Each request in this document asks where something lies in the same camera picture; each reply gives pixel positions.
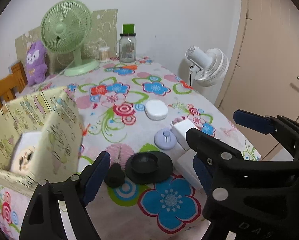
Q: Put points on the green desk fan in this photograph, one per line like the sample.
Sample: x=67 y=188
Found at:
x=64 y=29

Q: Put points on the cotton swab container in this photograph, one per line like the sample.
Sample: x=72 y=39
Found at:
x=104 y=54

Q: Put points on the purple plush bunny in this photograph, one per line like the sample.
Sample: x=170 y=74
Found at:
x=36 y=67

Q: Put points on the green cup on jar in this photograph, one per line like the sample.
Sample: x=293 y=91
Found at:
x=128 y=28

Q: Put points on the yellow patterned storage box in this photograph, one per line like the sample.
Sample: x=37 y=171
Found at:
x=54 y=113

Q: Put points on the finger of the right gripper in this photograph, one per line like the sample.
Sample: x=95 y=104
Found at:
x=208 y=147
x=253 y=121

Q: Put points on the white square charger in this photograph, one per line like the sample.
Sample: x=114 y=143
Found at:
x=179 y=130

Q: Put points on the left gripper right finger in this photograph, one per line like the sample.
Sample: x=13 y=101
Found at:
x=205 y=174

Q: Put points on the beige cartoon board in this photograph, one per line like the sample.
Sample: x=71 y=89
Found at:
x=102 y=34

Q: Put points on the white oval earbud case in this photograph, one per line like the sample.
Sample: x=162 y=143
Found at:
x=156 y=110

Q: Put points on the white 45W charger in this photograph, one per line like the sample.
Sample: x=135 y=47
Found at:
x=184 y=166

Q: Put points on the white remote control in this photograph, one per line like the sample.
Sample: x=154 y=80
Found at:
x=27 y=142

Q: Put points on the white standing fan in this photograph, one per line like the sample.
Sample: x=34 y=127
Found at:
x=207 y=67

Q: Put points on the black round lens cap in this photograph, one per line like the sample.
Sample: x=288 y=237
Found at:
x=149 y=167

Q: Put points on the wooden chair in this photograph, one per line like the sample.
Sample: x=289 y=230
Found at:
x=17 y=80

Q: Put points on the lavender round tape measure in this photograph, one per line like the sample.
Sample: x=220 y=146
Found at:
x=165 y=139

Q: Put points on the floral tablecloth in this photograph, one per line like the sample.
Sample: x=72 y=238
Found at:
x=111 y=105

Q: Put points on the beige door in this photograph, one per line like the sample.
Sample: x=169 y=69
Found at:
x=262 y=76

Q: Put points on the round cream compact mirror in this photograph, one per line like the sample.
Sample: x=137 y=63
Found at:
x=22 y=160

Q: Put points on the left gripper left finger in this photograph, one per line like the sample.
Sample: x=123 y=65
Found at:
x=43 y=219

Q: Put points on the glass mason jar mug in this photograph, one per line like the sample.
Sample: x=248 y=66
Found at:
x=126 y=51

